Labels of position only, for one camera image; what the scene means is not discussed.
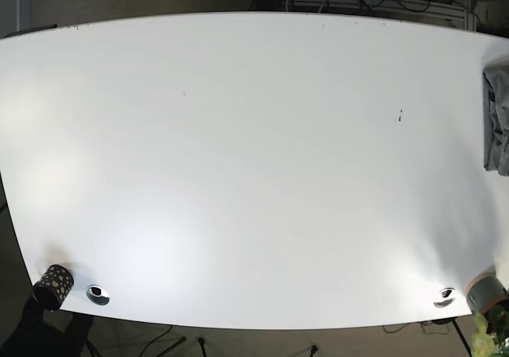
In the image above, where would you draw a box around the right silver table grommet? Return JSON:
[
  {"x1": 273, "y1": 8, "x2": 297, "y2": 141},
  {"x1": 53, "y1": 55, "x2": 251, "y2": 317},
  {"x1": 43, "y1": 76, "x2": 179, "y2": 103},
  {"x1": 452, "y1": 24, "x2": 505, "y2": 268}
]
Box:
[{"x1": 433, "y1": 287, "x2": 457, "y2": 308}]

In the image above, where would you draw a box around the grey T-shirt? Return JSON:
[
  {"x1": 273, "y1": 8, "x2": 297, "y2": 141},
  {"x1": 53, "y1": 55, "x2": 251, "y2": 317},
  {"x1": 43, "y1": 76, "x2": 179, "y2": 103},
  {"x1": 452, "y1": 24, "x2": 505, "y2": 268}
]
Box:
[{"x1": 483, "y1": 63, "x2": 508, "y2": 177}]

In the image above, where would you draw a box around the left silver table grommet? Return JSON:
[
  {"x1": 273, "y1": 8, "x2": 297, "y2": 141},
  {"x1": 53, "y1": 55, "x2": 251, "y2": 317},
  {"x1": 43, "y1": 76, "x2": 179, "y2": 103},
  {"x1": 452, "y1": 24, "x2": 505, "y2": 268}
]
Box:
[{"x1": 86, "y1": 285, "x2": 110, "y2": 306}]

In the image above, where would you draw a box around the grey plant pot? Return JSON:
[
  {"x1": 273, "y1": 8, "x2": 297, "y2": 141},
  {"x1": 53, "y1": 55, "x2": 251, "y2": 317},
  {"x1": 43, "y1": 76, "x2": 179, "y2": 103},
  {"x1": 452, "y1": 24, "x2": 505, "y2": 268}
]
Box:
[{"x1": 465, "y1": 273, "x2": 508, "y2": 315}]

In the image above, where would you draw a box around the silver table grommet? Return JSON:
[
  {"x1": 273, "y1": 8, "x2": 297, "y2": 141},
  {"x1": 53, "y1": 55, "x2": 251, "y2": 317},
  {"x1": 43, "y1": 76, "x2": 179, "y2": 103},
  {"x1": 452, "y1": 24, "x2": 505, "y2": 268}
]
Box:
[
  {"x1": 86, "y1": 285, "x2": 110, "y2": 306},
  {"x1": 433, "y1": 287, "x2": 457, "y2": 308}
]

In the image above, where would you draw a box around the green plant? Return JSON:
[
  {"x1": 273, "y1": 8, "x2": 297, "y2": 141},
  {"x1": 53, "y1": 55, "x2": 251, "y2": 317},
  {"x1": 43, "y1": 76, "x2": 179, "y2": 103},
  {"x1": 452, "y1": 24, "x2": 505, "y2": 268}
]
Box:
[{"x1": 471, "y1": 304, "x2": 508, "y2": 357}]

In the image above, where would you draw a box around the black gold spotted cup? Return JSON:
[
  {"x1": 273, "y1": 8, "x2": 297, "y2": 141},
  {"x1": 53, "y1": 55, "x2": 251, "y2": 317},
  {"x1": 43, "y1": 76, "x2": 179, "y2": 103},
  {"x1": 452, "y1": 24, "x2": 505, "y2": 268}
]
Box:
[{"x1": 33, "y1": 265, "x2": 74, "y2": 311}]

